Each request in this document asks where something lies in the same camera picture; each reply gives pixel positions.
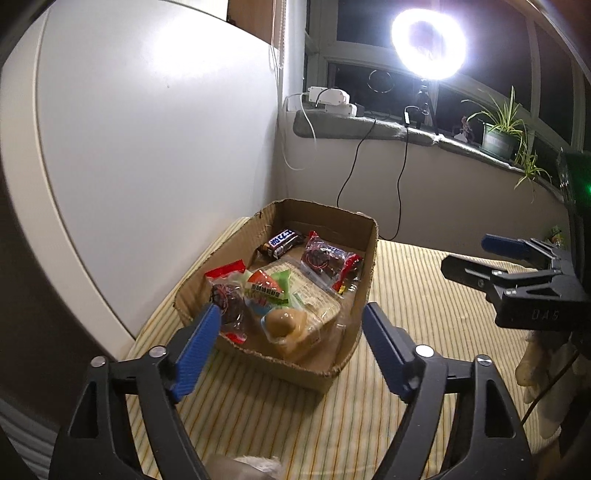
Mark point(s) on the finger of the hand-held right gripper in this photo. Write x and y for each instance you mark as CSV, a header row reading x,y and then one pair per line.
x,y
471,270
503,244

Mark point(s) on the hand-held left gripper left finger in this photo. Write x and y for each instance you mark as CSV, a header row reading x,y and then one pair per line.
x,y
196,355

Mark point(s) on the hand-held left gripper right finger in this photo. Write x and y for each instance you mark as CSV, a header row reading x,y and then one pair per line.
x,y
388,355

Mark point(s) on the clear red-edged snack packet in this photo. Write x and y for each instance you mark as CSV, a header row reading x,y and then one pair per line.
x,y
325,261
228,295

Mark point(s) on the brown cardboard box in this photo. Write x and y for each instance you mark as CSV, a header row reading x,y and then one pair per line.
x,y
314,364

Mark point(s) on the clear bread package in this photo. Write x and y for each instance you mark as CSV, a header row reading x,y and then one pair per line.
x,y
318,304

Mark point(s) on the tan jelly cup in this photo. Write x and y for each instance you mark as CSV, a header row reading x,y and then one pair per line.
x,y
281,323

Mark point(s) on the red and teal snack packet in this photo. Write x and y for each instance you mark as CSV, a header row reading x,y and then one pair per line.
x,y
261,286

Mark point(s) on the brown chocolate bar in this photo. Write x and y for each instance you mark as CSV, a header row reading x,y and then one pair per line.
x,y
281,242

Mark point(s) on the person's right forearm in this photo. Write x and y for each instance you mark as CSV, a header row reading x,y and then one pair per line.
x,y
540,364

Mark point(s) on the person's left forearm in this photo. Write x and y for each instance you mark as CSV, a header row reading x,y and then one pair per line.
x,y
249,468

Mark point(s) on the green printed bag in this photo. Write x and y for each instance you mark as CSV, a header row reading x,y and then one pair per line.
x,y
556,235

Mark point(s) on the potted spider plant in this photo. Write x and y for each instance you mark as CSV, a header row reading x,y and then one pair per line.
x,y
498,141

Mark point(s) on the striped yellow cloth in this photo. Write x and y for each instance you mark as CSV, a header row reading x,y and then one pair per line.
x,y
300,424

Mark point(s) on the small pink ornament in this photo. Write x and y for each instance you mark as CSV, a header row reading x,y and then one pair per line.
x,y
464,131

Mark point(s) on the black light tripod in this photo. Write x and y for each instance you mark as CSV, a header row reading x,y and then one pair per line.
x,y
422,99

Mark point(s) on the white power strip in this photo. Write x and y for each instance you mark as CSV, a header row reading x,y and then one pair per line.
x,y
341,109

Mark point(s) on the white cabinet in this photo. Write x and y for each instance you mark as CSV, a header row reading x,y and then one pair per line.
x,y
138,138

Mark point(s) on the white charger device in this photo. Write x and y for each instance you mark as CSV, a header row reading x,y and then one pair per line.
x,y
328,95

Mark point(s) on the window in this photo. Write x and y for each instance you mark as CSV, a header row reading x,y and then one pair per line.
x,y
355,23

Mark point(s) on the brown wooden panel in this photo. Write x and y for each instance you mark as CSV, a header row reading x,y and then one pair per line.
x,y
254,18

